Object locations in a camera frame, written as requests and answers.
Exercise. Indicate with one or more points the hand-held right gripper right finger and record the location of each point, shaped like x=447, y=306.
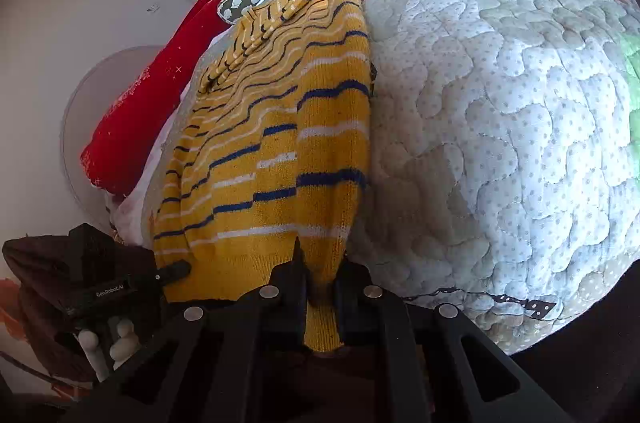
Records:
x=350, y=303

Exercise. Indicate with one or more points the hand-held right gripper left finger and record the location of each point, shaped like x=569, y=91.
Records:
x=290, y=303

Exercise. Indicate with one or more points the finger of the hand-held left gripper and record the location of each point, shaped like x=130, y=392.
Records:
x=175, y=273

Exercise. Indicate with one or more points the patterned quilted bedspread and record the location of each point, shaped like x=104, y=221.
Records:
x=500, y=128

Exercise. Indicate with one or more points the beige bed headboard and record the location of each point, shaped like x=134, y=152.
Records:
x=95, y=103

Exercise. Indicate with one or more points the person's left hand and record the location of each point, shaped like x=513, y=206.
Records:
x=122, y=343

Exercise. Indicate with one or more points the red blanket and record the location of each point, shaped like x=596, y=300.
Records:
x=150, y=103

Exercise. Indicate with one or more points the yellow striped knit sweater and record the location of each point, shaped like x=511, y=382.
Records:
x=320, y=153

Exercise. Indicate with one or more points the white bed sheet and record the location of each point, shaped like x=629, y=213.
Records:
x=132, y=213

